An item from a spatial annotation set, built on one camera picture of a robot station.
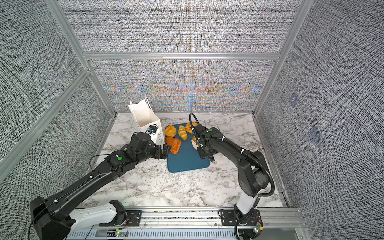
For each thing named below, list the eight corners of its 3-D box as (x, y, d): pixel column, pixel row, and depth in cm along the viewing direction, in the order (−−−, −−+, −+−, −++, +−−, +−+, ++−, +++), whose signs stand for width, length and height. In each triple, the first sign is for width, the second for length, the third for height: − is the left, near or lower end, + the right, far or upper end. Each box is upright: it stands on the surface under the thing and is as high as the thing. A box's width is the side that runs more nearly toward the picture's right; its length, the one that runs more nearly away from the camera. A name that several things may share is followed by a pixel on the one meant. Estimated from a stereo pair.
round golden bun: (163, 134, 106) (162, 131, 103) (168, 127, 111) (167, 124, 108) (173, 138, 104) (172, 135, 102) (177, 130, 109) (177, 127, 106)
